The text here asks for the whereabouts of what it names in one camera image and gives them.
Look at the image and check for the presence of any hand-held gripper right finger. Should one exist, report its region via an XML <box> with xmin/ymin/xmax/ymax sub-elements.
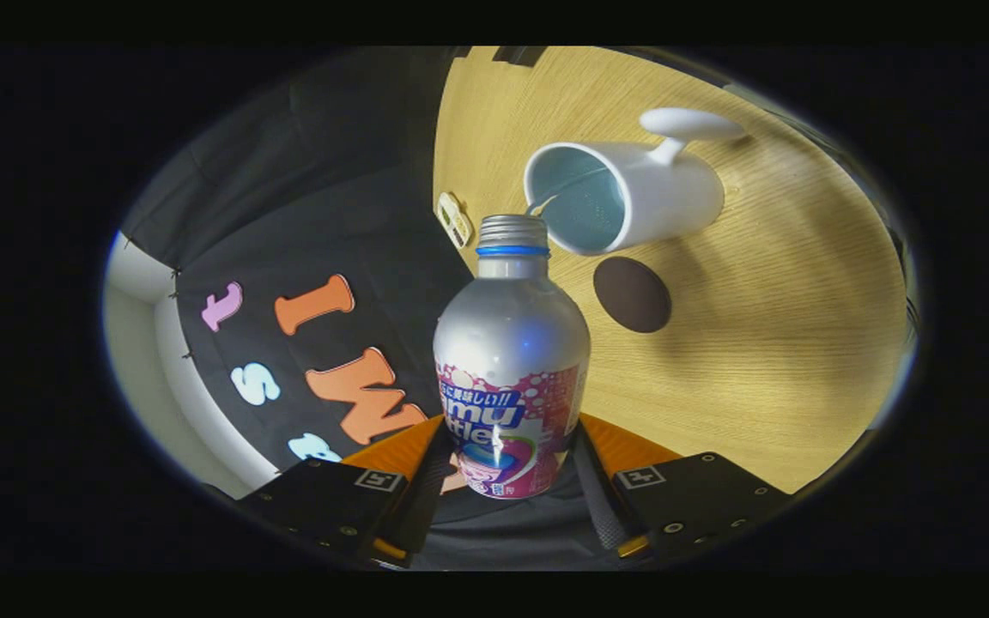
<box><xmin>570</xmin><ymin>413</ymin><xmax>796</xmax><ymax>563</ymax></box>

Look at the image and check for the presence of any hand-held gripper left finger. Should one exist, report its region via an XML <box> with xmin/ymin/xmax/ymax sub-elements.
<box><xmin>237</xmin><ymin>415</ymin><xmax>454</xmax><ymax>569</ymax></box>

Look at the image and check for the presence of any silver juice bottle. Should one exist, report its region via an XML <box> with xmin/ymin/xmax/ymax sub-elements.
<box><xmin>433</xmin><ymin>215</ymin><xmax>592</xmax><ymax>500</ymax></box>

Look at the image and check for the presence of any brown round coaster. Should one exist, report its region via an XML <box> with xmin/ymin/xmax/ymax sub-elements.
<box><xmin>592</xmin><ymin>257</ymin><xmax>673</xmax><ymax>334</ymax></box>

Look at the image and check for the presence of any white cup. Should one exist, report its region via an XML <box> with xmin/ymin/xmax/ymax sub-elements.
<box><xmin>523</xmin><ymin>107</ymin><xmax>749</xmax><ymax>258</ymax></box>

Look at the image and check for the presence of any wooden table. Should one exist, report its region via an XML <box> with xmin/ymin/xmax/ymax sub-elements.
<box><xmin>432</xmin><ymin>47</ymin><xmax>912</xmax><ymax>494</ymax></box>

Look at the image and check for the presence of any small white tray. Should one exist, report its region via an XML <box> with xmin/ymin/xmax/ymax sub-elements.
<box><xmin>436</xmin><ymin>191</ymin><xmax>474</xmax><ymax>250</ymax></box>

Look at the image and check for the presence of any black backdrop cloth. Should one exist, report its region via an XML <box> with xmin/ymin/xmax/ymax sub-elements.
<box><xmin>117</xmin><ymin>47</ymin><xmax>624</xmax><ymax>572</ymax></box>

